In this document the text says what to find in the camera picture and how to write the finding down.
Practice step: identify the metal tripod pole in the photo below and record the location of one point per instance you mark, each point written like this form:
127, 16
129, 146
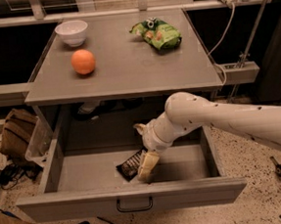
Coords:
254, 25

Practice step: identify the brown backpack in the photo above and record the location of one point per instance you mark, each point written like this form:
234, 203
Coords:
17, 130

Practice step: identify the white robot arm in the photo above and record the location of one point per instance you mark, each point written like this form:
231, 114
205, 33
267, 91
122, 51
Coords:
185, 112

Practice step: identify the black drawer handle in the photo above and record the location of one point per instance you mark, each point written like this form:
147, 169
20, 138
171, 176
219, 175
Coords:
137, 205

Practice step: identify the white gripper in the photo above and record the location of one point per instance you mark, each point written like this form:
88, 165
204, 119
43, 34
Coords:
152, 138

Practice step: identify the grey open drawer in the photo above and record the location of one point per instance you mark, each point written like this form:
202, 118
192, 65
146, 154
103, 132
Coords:
80, 179

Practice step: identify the black caster wheel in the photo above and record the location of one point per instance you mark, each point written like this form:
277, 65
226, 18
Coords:
277, 166

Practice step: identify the grey cabinet counter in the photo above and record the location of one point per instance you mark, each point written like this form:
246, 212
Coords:
126, 67

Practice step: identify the black rxbar chocolate wrapper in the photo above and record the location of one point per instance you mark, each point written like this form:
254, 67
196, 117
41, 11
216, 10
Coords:
129, 169

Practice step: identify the white ceramic bowl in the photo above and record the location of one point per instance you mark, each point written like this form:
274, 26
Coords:
73, 33

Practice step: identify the green chip bag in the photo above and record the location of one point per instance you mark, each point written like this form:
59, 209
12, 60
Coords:
157, 33

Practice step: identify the clear plastic bin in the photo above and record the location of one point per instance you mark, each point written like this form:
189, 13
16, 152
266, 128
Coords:
38, 148

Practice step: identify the orange fruit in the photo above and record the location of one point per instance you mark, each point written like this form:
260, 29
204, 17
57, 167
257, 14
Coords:
83, 61

